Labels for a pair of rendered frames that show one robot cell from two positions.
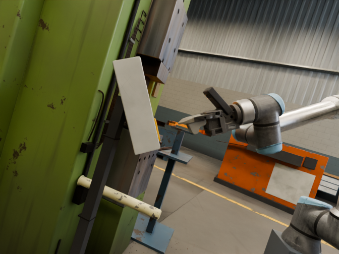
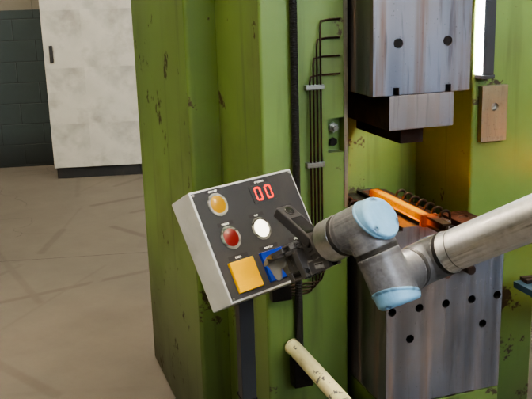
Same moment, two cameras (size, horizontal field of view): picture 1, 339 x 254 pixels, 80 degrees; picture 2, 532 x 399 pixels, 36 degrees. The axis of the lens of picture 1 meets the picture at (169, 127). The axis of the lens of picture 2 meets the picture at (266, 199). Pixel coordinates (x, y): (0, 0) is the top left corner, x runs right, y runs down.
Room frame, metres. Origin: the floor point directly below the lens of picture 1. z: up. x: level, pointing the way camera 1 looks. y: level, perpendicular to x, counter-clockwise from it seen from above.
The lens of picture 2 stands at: (-0.25, -1.54, 1.67)
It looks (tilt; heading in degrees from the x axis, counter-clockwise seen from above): 15 degrees down; 58
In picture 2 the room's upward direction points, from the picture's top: 2 degrees counter-clockwise
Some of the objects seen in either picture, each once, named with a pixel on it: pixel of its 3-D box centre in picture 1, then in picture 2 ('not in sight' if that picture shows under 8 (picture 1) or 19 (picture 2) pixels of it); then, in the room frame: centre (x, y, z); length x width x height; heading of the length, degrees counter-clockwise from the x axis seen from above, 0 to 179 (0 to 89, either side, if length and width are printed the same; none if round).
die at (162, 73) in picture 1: (134, 66); (386, 101); (1.36, 0.35, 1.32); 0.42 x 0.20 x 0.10; 77
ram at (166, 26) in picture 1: (148, 33); (400, 16); (1.40, 0.34, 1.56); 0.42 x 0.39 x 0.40; 77
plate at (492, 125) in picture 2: (157, 86); (492, 113); (1.65, 0.19, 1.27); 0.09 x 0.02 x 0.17; 167
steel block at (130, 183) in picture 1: (110, 153); (399, 294); (1.41, 0.34, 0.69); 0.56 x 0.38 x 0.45; 77
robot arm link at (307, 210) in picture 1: (312, 214); not in sight; (1.09, -0.89, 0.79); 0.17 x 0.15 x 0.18; 16
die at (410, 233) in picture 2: not in sight; (385, 218); (1.36, 0.35, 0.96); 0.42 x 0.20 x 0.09; 77
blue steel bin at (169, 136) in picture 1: (156, 140); not in sight; (5.55, 0.24, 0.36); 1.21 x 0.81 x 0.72; 71
